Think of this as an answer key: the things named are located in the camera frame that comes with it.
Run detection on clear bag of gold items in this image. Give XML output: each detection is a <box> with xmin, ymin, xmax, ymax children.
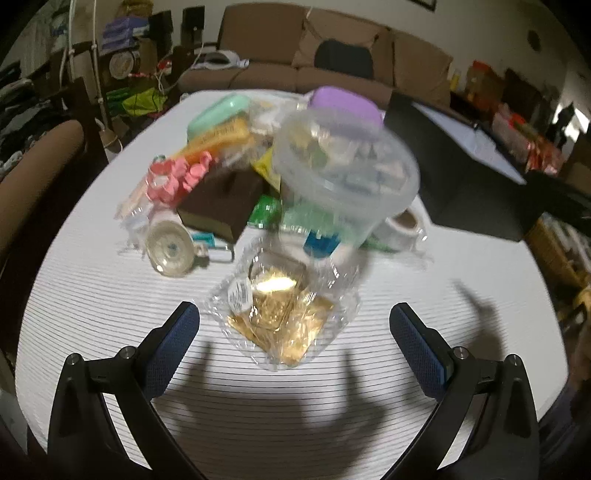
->
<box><xmin>204</xmin><ymin>234</ymin><xmax>365</xmax><ymax>371</ymax></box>

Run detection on dark brown box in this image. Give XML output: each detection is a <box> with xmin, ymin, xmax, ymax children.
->
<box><xmin>176</xmin><ymin>167</ymin><xmax>264</xmax><ymax>244</ymax></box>

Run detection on clear plastic tub with lid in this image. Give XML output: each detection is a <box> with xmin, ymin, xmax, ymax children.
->
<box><xmin>271</xmin><ymin>110</ymin><xmax>420</xmax><ymax>259</ymax></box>

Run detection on yellow snack packet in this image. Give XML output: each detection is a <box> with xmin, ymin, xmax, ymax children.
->
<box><xmin>170</xmin><ymin>116</ymin><xmax>252</xmax><ymax>163</ymax></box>

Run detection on white tape roll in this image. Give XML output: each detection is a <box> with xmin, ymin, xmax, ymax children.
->
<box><xmin>374</xmin><ymin>208</ymin><xmax>428</xmax><ymax>253</ymax></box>

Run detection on brown chair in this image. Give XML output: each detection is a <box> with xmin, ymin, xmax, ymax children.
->
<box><xmin>1</xmin><ymin>120</ymin><xmax>85</xmax><ymax>252</ymax></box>

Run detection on pink plastic clips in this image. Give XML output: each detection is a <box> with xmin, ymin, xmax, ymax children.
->
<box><xmin>145</xmin><ymin>151</ymin><xmax>218</xmax><ymax>208</ymax></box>

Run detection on green packet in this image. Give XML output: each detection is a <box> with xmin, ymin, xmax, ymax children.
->
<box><xmin>247</xmin><ymin>195</ymin><xmax>281</xmax><ymax>230</ymax></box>

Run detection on mint green case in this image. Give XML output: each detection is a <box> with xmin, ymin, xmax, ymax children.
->
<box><xmin>186</xmin><ymin>93</ymin><xmax>252</xmax><ymax>141</ymax></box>

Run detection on purple oval case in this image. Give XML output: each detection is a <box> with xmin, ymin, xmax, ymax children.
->
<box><xmin>303</xmin><ymin>86</ymin><xmax>384</xmax><ymax>140</ymax></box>

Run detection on black cushion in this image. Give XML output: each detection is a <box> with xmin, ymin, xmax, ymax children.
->
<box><xmin>314</xmin><ymin>39</ymin><xmax>374</xmax><ymax>80</ymax></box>

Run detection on brown sofa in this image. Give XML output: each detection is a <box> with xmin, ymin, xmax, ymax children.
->
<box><xmin>178</xmin><ymin>3</ymin><xmax>453</xmax><ymax>109</ymax></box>

